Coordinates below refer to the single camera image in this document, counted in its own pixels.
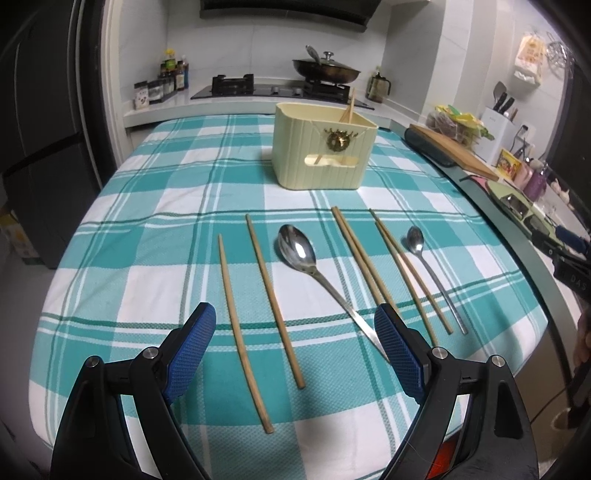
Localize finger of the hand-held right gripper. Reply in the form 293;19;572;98
531;229;575;263
555;224;591;254

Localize green label bottle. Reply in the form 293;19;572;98
159;50;178;93

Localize large steel spoon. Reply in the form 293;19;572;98
277;223;392;365

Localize glass wok lid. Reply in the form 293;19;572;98
305;45;346;68

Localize wooden chopstick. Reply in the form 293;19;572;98
375;220;440;347
217;233;275;435
245;213;307;391
335;206;399;309
331;208;391;309
339;88;357;124
368;209;455;335

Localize plastic bag of vegetables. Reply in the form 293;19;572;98
425;104;495;144

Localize glass jar with dark handle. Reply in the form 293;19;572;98
367;71;392;103

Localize purple bottle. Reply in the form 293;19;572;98
524;166;550;201

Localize black wok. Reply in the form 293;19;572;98
292;58;362;85

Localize range hood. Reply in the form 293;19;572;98
199;0;384;32

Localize dark tray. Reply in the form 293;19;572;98
404;127;458;166

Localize yellow packet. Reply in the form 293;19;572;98
496;148;525;181

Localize dark refrigerator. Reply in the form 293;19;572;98
0;0;116;268

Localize teal plaid tablecloth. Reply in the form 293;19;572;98
28;113;543;462

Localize hanging white bag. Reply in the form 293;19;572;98
512;32;546;86

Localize person's right hand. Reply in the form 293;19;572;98
573;307;591;367

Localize wooden cutting board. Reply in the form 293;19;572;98
409;124;500;182

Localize yellow cardboard box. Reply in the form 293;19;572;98
0;208;40;261

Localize black gas stove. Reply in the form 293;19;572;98
191;74;375;110

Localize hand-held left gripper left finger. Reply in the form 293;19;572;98
50;302;218;480

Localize black handled kitchen knives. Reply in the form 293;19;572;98
492;82;518;121

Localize white knife block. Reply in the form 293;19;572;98
475;107;518;162

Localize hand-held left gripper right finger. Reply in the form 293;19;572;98
374;303;541;480

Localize hanging wire whisk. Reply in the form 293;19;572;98
547;41;573;70

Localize small steel spoon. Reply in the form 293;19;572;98
405;226;469;335

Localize cream utensil holder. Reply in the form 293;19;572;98
271;102;379;191

